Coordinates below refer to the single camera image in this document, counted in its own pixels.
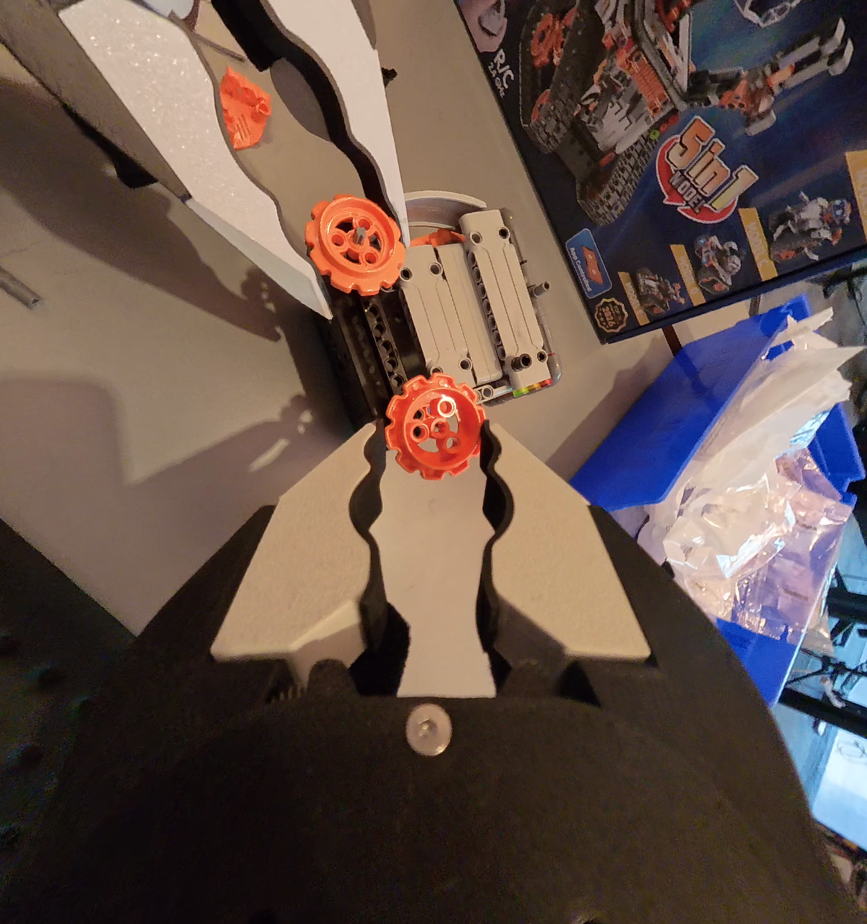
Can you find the dark blue robot kit box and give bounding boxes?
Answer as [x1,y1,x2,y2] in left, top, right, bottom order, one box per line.
[455,0,867,345]

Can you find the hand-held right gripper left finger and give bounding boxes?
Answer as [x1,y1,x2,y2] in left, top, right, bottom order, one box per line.
[209,421,391,684]

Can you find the small silver metal tube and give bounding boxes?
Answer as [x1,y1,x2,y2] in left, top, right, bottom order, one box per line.
[0,256,43,310]

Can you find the orange wedge panel part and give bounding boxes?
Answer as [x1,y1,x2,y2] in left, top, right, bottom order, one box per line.
[219,67,272,150]

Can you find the clear plastic parts bags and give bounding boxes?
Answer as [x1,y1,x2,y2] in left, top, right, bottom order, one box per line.
[635,307,867,643]

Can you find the grey building-block robot model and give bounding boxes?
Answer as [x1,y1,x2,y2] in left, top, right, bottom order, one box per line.
[325,191,564,427]

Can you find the orange sprocket wheel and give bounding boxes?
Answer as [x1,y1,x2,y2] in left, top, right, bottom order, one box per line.
[384,373,488,481]
[305,195,407,295]

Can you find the blue plastic bin with bags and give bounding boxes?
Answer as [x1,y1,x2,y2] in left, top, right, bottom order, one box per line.
[569,295,867,708]

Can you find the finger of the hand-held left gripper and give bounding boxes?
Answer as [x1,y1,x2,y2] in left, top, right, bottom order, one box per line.
[58,0,335,320]
[259,0,411,250]

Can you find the black dimpled chair seat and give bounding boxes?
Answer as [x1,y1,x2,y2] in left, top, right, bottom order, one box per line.
[0,498,153,867]

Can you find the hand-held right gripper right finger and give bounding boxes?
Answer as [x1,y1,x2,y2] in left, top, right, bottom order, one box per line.
[477,421,660,684]

